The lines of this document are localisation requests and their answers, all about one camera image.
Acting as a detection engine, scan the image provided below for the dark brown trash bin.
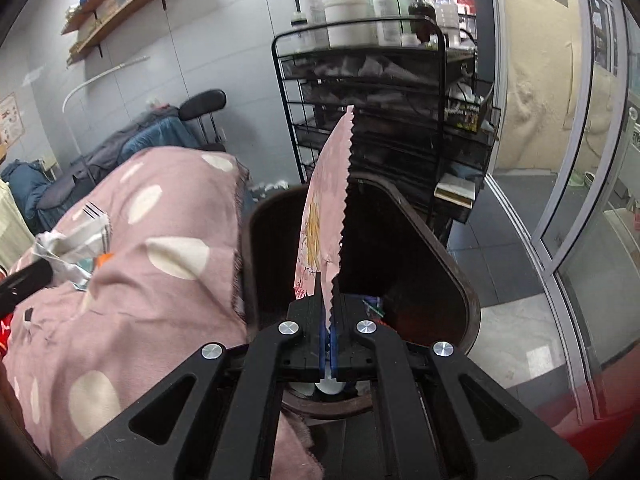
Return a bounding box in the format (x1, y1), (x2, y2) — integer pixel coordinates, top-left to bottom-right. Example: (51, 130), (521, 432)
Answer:
(224, 174), (480, 436)

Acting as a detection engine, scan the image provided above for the white pump bottle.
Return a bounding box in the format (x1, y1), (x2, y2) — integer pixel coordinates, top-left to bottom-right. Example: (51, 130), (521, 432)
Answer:
(298, 0), (329, 48)

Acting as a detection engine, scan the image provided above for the black wire storage cart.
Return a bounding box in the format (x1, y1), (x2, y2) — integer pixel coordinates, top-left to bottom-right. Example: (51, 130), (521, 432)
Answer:
(271, 16), (500, 240)

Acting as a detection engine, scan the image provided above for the pink polka dot bedspread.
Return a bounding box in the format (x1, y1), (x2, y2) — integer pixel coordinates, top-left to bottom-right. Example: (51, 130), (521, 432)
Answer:
(0, 145), (327, 480)

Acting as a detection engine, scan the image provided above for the large white tub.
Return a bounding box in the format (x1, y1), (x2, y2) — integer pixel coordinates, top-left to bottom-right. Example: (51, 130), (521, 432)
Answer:
(323, 0), (375, 48)

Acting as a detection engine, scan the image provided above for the lower wooden wall shelf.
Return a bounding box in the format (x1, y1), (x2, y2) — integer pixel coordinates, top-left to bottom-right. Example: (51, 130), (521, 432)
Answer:
(66, 0), (167, 66)

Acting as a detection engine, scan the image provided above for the red patterned cloth bundle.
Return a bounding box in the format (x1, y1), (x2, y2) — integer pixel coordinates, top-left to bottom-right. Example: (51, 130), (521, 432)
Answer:
(0, 313), (13, 360)

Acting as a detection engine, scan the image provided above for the pink snack wrapper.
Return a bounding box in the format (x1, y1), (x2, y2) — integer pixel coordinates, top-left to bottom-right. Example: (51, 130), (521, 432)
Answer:
(294, 106), (354, 330)

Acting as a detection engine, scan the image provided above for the cream hanging cloth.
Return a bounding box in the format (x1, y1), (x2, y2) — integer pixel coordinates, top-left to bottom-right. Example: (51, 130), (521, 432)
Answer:
(0, 181), (34, 271)

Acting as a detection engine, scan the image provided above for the white curved floor lamp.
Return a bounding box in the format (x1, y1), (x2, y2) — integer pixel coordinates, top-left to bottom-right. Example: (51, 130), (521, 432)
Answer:
(60, 54), (151, 181)

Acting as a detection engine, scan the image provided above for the wall poster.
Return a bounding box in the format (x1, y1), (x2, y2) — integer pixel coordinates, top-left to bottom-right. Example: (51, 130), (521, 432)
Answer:
(0, 93), (25, 148)

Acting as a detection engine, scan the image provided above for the black round stool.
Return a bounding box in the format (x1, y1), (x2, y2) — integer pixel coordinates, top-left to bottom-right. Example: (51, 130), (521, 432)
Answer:
(178, 89), (227, 152)

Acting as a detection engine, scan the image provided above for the blue massage bed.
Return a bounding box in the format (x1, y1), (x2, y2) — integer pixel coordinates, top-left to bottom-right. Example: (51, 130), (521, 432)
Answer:
(1, 106), (202, 234)

